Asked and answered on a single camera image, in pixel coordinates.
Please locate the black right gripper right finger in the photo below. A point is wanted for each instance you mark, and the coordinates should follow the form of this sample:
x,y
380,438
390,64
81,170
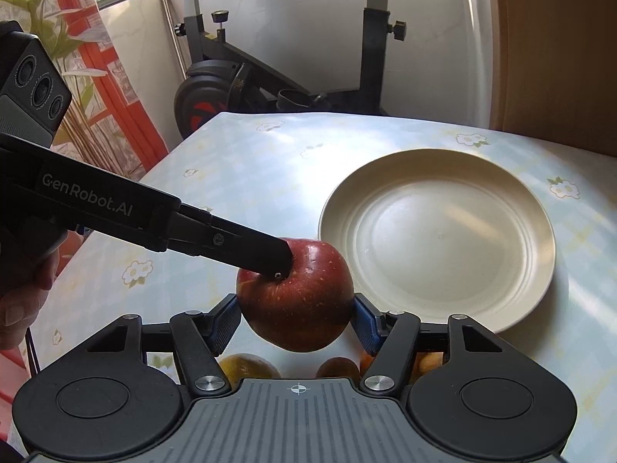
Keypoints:
x,y
389,339

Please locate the wooden door panel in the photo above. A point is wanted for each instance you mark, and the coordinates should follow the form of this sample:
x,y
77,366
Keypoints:
x,y
554,71

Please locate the cream round plate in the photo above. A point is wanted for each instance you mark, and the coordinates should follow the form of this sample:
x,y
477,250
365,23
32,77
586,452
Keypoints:
x,y
436,232

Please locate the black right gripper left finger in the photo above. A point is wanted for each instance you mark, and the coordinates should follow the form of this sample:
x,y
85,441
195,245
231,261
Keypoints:
x,y
199,338

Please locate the orange mandarin right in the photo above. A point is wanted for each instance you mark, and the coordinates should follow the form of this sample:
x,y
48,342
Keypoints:
x,y
426,362

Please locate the black camera box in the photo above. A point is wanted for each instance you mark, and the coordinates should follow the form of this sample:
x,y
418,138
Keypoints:
x,y
33,97

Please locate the large red apple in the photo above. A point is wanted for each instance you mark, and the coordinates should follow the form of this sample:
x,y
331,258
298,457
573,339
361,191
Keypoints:
x,y
305,311

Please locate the floral orange curtain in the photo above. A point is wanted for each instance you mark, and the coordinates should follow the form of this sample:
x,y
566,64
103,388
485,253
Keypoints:
x,y
105,125

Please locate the small brown-orange fruit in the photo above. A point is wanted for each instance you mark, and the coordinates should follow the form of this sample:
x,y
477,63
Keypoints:
x,y
339,367

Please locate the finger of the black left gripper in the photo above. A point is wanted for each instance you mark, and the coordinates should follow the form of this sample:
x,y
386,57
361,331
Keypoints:
x,y
197,232

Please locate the person's left hand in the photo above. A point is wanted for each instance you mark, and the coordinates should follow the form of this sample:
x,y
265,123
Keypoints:
x,y
20,307

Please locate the orange mandarin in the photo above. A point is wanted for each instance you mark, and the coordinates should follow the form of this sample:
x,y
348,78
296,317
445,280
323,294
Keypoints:
x,y
365,361
426,362

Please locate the yellow-green apple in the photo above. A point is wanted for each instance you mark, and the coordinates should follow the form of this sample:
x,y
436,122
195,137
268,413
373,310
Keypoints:
x,y
247,366

